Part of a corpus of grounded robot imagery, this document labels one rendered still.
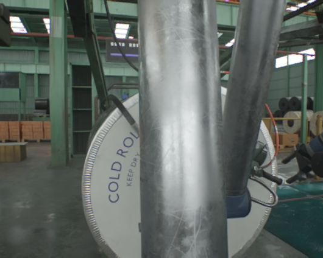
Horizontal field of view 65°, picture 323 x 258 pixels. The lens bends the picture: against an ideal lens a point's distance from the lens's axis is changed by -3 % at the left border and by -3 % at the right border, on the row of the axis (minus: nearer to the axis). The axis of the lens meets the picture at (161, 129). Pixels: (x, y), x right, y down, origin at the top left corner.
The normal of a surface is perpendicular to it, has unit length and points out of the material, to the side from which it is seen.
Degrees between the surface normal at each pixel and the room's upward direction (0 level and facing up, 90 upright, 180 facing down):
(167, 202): 81
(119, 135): 90
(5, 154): 90
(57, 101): 90
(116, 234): 90
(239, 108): 107
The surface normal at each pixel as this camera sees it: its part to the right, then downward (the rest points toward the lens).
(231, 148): -0.47, 0.34
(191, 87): 0.19, -0.11
